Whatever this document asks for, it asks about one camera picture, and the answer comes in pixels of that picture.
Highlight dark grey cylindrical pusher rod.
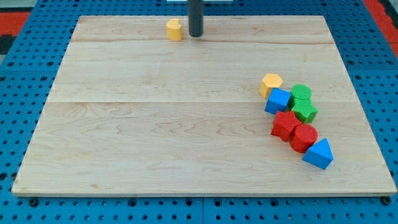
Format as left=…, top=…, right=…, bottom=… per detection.
left=188, top=0, right=204, bottom=37

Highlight yellow heart block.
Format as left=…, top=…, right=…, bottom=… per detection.
left=166, top=18, right=183, bottom=41

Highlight red star block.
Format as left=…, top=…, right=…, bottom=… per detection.
left=271, top=111, right=303, bottom=142

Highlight green star block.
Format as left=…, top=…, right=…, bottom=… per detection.
left=291, top=100, right=318, bottom=123

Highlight yellow hexagon block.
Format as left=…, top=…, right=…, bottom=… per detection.
left=259, top=73, right=283, bottom=98

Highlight blue cube block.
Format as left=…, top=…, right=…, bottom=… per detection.
left=264, top=88, right=291, bottom=114

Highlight light wooden board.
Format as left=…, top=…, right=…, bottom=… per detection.
left=12, top=16, right=397, bottom=197

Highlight green cylinder block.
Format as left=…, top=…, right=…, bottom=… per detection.
left=287, top=84, right=312, bottom=109

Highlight red cylinder block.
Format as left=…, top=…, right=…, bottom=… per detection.
left=290, top=124, right=318, bottom=153

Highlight blue triangle block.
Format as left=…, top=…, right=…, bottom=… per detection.
left=302, top=138, right=334, bottom=170

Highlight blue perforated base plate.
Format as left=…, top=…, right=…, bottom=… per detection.
left=1, top=0, right=397, bottom=223

